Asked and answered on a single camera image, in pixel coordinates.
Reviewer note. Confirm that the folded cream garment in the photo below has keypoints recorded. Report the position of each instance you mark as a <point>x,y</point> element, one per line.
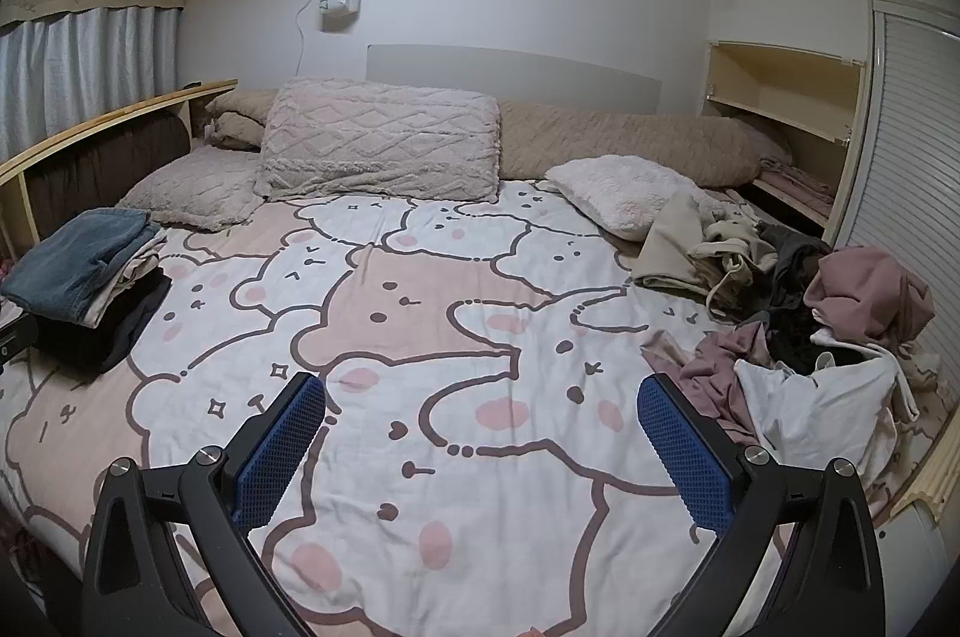
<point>131,273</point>

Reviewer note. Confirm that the pink garment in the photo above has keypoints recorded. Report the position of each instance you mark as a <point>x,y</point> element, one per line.
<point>870,292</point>

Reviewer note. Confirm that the white shutter door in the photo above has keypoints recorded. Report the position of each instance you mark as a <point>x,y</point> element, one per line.
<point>907,142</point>

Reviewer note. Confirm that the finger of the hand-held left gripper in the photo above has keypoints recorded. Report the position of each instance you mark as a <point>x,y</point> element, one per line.
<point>16,344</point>

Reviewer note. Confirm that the folded pink cloth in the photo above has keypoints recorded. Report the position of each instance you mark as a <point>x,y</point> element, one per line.
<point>795,179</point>

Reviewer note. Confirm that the folded blue jeans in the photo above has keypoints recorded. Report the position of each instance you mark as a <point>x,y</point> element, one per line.
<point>67,262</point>

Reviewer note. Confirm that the white curtain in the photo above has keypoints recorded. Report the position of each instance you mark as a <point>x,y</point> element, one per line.
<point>90,67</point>

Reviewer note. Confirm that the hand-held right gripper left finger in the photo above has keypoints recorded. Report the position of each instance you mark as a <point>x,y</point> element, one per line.
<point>281,449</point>

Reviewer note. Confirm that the wooden bedside rail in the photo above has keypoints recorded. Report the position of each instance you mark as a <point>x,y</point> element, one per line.
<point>112,115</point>

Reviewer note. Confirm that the white fluffy pillow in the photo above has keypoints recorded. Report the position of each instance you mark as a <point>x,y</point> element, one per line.
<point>622,190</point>

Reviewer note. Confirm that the brown cloth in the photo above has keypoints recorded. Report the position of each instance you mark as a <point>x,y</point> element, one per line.
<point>112,164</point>

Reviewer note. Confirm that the stacked beige pillows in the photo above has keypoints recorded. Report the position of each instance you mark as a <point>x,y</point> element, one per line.
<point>236,115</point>

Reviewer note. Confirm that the dark grey garment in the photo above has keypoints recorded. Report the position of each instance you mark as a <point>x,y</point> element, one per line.
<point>795,307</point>

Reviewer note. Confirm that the folded black garment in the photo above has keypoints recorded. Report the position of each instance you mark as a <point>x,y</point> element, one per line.
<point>97,337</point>

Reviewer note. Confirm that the small beige textured pillow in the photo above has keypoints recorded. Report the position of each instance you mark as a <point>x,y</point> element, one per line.
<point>199,187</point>

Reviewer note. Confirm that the large beige textured pillow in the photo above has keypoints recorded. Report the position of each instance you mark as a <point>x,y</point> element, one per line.
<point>375,138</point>

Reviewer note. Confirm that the mauve garment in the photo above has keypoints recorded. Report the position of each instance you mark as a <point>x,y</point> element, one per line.
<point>712,374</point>

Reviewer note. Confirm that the bear printed blanket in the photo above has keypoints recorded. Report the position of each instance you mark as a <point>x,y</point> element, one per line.
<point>450,322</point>

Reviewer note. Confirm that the wooden wall shelf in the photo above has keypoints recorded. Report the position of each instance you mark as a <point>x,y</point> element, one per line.
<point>780,59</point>

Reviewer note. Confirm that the white garment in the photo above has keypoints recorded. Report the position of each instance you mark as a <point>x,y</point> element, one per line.
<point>817,412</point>

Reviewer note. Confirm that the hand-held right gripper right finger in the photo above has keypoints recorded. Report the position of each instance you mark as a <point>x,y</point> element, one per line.
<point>686,457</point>

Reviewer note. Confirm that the long beige bolster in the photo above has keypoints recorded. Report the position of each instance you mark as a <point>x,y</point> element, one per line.
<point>637,138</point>

